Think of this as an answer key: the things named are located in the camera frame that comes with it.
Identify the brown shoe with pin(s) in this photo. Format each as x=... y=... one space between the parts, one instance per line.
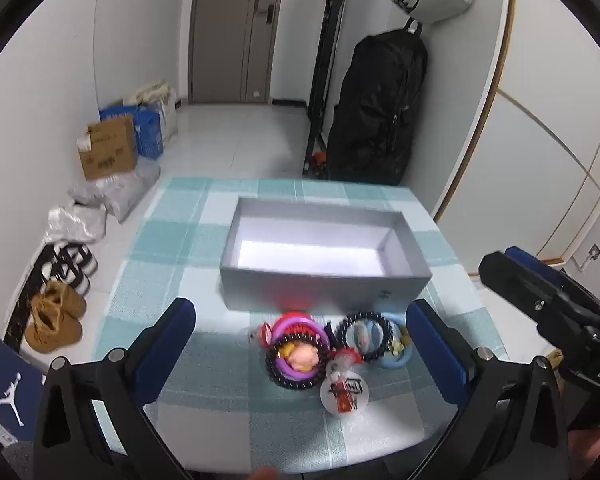
x=50 y=332
x=62 y=300

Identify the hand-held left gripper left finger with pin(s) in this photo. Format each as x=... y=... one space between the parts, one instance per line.
x=172 y=341

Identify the grey door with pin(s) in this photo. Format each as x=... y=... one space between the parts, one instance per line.
x=220 y=35

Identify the small yellow flower charm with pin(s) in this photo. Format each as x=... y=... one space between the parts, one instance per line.
x=401 y=347

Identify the pink pig toy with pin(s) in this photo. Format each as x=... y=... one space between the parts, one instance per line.
x=302 y=357

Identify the grey cardboard box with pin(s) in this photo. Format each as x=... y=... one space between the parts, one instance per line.
x=325 y=287

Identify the person's right forearm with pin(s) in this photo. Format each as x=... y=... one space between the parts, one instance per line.
x=595 y=452

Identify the grey plastic bag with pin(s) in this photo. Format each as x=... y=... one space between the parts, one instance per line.
x=125 y=192

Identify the large black bag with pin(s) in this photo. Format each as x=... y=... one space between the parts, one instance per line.
x=375 y=110

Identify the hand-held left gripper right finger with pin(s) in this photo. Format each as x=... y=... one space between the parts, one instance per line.
x=437 y=355

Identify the wall socket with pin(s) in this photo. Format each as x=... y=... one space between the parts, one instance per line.
x=592 y=252

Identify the brown cardboard box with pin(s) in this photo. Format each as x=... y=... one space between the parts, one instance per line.
x=107 y=150

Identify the small tan object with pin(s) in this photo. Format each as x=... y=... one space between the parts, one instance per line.
x=556 y=362

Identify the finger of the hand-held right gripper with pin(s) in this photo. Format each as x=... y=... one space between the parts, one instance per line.
x=510 y=275
x=530 y=261

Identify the black metal rack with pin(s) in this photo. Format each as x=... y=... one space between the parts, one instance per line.
x=325 y=60

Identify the white wardrobe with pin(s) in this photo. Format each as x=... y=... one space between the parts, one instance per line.
x=540 y=135

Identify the white tote bag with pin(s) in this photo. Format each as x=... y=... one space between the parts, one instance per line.
x=155 y=92

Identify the blue shoe box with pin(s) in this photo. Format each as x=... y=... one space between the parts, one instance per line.
x=15 y=385

